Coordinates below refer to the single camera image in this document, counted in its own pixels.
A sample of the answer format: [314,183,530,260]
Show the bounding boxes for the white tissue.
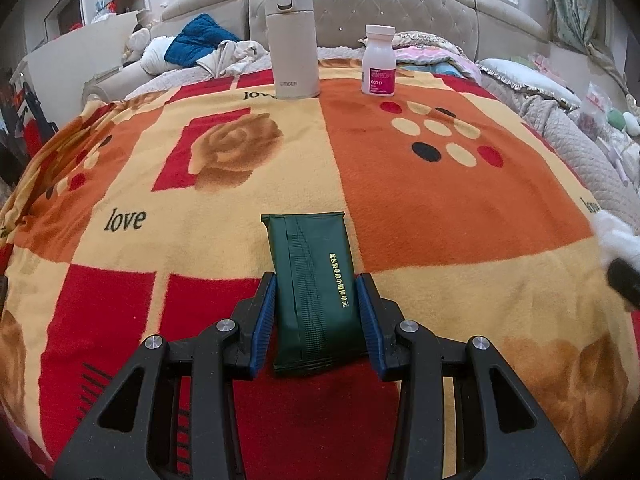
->
[591,210,640,272]

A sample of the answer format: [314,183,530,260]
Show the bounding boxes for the beige thermos bottle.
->
[265,0,320,100]

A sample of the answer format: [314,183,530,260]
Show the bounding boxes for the white pillow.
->
[477,58,582,108]

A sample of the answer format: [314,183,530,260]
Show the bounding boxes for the dark green tissue pack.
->
[260,211,366,375]

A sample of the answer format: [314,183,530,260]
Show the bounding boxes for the blue jacket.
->
[164,13,240,68]

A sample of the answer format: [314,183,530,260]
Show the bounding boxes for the pink blue folded blankets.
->
[390,30,482,84]

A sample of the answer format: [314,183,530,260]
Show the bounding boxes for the white pill bottle pink label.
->
[361,24,396,96]

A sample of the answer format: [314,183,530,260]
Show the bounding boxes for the orange red patterned blanket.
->
[1,64,639,472]

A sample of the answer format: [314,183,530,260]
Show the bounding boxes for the beige tufted sofa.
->
[81,0,551,106]

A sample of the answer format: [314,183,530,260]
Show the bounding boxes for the green floral curtain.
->
[546,0,628,92]

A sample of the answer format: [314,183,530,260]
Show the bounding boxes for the white garment on sofa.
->
[139,36,268,79]

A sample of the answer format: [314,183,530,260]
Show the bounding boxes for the beige quilted cover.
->
[482,73,639,234]

